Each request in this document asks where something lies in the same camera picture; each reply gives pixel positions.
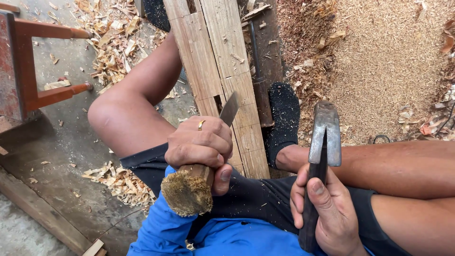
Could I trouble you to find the person's left hand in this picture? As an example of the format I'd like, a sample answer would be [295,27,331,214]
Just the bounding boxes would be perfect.
[164,115,234,197]

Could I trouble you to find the person's right hand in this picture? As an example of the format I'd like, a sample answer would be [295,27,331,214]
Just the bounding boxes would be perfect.
[290,164,368,256]

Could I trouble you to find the chisel with frayed wooden handle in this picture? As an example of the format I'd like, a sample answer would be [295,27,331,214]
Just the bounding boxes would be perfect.
[161,92,239,217]

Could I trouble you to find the steel hammer with dark handle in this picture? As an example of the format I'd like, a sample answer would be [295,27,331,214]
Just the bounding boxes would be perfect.
[299,101,342,253]

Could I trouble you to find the person's left leg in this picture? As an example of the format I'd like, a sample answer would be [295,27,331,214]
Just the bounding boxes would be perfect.
[88,30,183,159]

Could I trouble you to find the person's leg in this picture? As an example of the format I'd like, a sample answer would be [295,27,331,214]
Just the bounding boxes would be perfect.
[88,30,183,159]
[275,140,455,256]

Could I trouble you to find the black shorts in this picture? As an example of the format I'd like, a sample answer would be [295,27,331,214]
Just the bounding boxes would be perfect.
[120,142,413,256]

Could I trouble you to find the person's right leg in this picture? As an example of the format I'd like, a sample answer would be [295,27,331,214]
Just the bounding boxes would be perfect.
[275,140,455,256]

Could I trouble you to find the small heap of wood shavings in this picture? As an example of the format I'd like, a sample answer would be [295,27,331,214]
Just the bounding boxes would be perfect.
[81,162,157,208]

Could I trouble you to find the light wooden plank with mortises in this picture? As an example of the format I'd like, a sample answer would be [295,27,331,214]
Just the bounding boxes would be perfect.
[163,0,271,179]

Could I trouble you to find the black sock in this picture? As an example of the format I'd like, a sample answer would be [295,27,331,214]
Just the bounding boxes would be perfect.
[267,82,301,170]
[142,0,171,32]

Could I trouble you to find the blue shirt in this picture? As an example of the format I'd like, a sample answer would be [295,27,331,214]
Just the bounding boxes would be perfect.
[127,165,375,256]

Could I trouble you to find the dark wooden beam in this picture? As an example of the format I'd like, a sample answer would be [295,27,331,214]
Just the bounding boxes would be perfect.
[236,0,285,178]

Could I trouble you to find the large heap of wood shavings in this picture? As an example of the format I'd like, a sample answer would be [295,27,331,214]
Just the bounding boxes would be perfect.
[71,0,168,94]

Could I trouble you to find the small light wood block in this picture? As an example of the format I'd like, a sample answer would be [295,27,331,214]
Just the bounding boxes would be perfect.
[82,239,105,256]

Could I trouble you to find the heap of sawdust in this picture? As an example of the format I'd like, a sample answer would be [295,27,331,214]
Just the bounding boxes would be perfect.
[277,0,455,146]

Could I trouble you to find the grey wooden beam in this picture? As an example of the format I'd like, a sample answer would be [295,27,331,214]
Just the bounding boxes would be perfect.
[0,167,107,256]

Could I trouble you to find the red-brown wooden stool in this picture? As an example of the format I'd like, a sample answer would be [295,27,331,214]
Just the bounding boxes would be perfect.
[0,4,94,123]

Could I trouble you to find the black strap with metal buckle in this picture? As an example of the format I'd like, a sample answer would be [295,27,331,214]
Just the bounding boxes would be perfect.
[185,213,211,251]

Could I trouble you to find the black cable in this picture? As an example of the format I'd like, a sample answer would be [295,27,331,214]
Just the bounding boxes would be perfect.
[371,102,455,143]

